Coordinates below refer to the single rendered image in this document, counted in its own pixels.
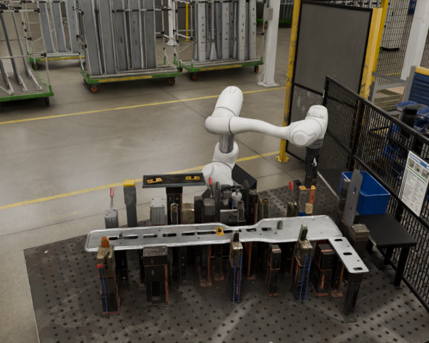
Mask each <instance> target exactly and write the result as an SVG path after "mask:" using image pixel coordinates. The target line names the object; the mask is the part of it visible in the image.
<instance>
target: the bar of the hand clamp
mask: <svg viewBox="0 0 429 343"><path fill-rule="evenodd" d="M300 185H301V182H300V179H293V195H292V203H293V208H294V201H297V206H296V207H297V208H299V199H300V188H299V186H300Z"/></svg>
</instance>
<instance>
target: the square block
mask: <svg viewBox="0 0 429 343"><path fill-rule="evenodd" d="M369 233H370V232H369V230H368V229H367V228H366V226H365V225H364V224H357V225H351V226H350V229H349V239H348V241H349V243H350V244H351V245H352V247H353V248H354V250H355V251H356V253H357V254H358V255H359V257H360V258H361V260H362V261H363V259H364V253H365V250H366V244H367V240H368V237H369ZM342 280H343V282H344V284H345V285H346V286H347V285H348V282H349V272H348V271H347V270H346V268H345V267H344V270H343V277H342Z"/></svg>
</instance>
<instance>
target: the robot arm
mask: <svg viewBox="0 0 429 343"><path fill-rule="evenodd" d="M242 102H243V95H242V91H241V90H240V89H239V88H237V87H235V86H229V87H227V88H226V89H225V90H224V91H223V92H222V93H221V95H220V96H219V98H218V101H217V104H216V106H215V109H214V112H213V113H212V116H209V117H208V118H207V119H206V121H205V128H206V130H207V131H209V132H210V133H214V134H217V135H219V142H218V143H217V145H216V146H215V150H214V155H213V159H212V163H209V164H207V165H206V166H205V167H204V168H203V170H202V172H203V173H204V177H205V181H206V186H207V187H208V188H209V189H210V186H209V177H211V178H212V192H213V193H214V196H215V184H216V182H219V184H220V188H221V185H222V184H229V185H231V186H234V185H239V184H238V183H237V182H235V181H234V180H233V179H232V169H233V167H234V165H235V162H236V159H237V156H238V145H237V143H235V141H234V135H235V134H237V133H244V132H247V131H257V132H260V133H263V134H266V135H269V136H272V137H276V138H280V139H285V140H289V141H290V142H291V144H294V145H296V146H298V147H306V148H305V153H306V154H305V167H304V171H305V172H306V173H305V174H306V175H305V181H304V186H305V187H306V189H311V186H312V181H313V178H314V177H315V173H316V170H317V166H318V163H316V160H317V155H319V154H320V150H321V147H322V146H323V139H324V134H325V132H326V129H327V125H328V111H327V108H325V107H323V106H322V105H313V106H311V108H310V109H309V111H308V114H307V117H306V118H305V120H301V121H298V122H292V123H291V124H290V125H289V126H288V127H276V126H274V125H271V124H269V123H266V122H264V121H261V120H254V119H248V118H240V117H239V114H240V110H241V107H242ZM221 201H222V202H223V204H224V205H225V206H228V197H223V195H222V193H221Z"/></svg>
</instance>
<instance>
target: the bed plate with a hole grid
mask: <svg viewBox="0 0 429 343"><path fill-rule="evenodd" d="M312 182H317V184H316V191H315V200H314V205H313V214H312V216H318V215H327V216H329V217H330V218H331V219H332V220H333V221H334V223H335V224H336V217H337V213H338V206H339V200H338V199H337V198H336V196H335V195H334V194H333V192H332V191H331V190H330V189H329V188H328V186H327V185H326V183H325V182H324V181H323V180H322V179H321V177H319V178H314V179H313V181H312ZM257 194H258V199H259V198H263V197H267V198H268V199H269V204H270V208H269V217H268V218H283V217H286V216H287V204H288V202H292V195H291V191H290V187H289V185H286V186H282V187H278V188H275V189H270V190H267V191H262V192H258V193H257ZM87 235H88V234H86V235H80V236H77V237H74V238H69V239H66V240H61V241H58V242H52V243H49V244H44V245H41V246H36V247H33V248H27V249H24V250H22V251H23V255H24V260H25V267H26V271H27V278H28V283H29V289H30V294H31V301H32V306H33V313H34V317H35V324H36V329H37V336H38V340H39V343H429V313H428V311H427V310H426V309H425V308H424V307H423V306H422V304H421V303H420V302H419V300H418V299H417V298H416V296H414V294H413V293H412V292H411V290H410V289H409V288H408V286H407V285H406V284H405V283H404V282H403V280H401V283H400V286H401V287H402V289H398V290H396V289H395V288H394V286H393V285H392V283H391V282H390V281H391V280H394V277H395V274H396V271H395V270H394V269H388V270H379V269H378V268H377V266H376V265H375V264H374V263H373V261H372V260H373V259H383V258H385V257H384V256H383V255H382V254H381V253H380V252H379V250H378V249H377V247H376V246H375V245H374V244H373V248H372V249H373V250H374V253H368V252H367V250H365V253H364V259H363V262H364V264H365V265H366V267H367V268H368V269H369V272H364V276H363V279H362V283H360V289H359V293H358V296H357V301H356V305H355V311H354V315H355V317H356V318H357V322H354V323H346V322H345V320H344V318H343V316H342V314H341V313H340V311H339V309H338V307H339V306H344V302H345V296H346V292H347V286H348V285H347V286H346V285H345V284H344V282H343V280H341V285H340V291H341V293H342V294H343V297H335V298H333V297H332V296H331V294H330V292H329V291H328V293H329V296H328V295H327V296H325V297H320V296H316V295H315V292H313V291H312V289H311V287H309V286H310V285H311V284H312V283H313V276H314V272H315V270H316V267H315V266H314V264H313V259H314V254H315V247H316V240H315V241H309V242H310V244H311V246H312V247H313V248H312V253H311V254H312V256H311V264H310V265H311V266H310V269H309V274H308V284H307V289H306V301H304V300H303V301H302V300H300V301H297V302H293V301H292V299H293V294H292V292H291V290H289V289H290V288H291V286H292V280H293V276H290V277H284V275H283V273H282V271H281V273H280V274H278V278H277V284H278V285H277V293H278V295H280V297H279V298H278V297H277V296H274V297H272V296H268V295H267V293H266V292H265V289H264V288H263V287H265V286H267V279H268V275H269V268H270V265H269V263H268V272H267V274H263V273H262V272H261V268H260V262H261V257H256V264H255V279H253V280H247V278H246V275H245V272H244V269H243V265H244V258H242V275H241V281H240V283H241V290H240V293H241V294H240V295H242V297H243V299H242V300H243V301H242V302H241V303H236V302H232V301H229V299H227V298H228V297H226V296H227V295H226V293H225V289H227V288H228V280H229V259H222V271H223V277H224V280H222V281H215V277H214V274H213V270H212V267H213V266H215V261H212V260H210V278H211V282H212V286H211V287H201V286H200V277H199V272H198V267H199V266H200V256H195V257H196V260H195V261H196V262H195V265H194V266H193V267H191V265H190V266H188V265H187V266H186V269H187V270H188V269H190V270H191V277H192V282H193V284H192V285H187V286H178V287H174V286H173V282H172V270H178V266H177V267H172V262H173V254H172V248H168V247H167V248H168V251H169V252H170V271H171V286H168V293H174V297H175V306H168V307H159V308H143V309H141V307H140V302H141V295H146V291H145V292H139V275H140V265H139V256H138V250H127V265H128V273H129V275H131V288H129V289H118V296H119V297H120V298H121V299H122V300H121V301H122V302H123V305H122V306H121V307H119V310H118V313H119V314H120V315H116V314H111V315H107V316H106V315H104V316H103V317H101V313H102V312H103V308H102V302H101V295H100V294H99V290H100V286H101V280H100V278H98V270H97V268H96V267H95V266H96V265H97V260H96V257H97V253H96V252H87V251H85V249H84V247H85V244H86V238H87ZM115 273H116V280H117V284H118V286H119V278H120V269H115Z"/></svg>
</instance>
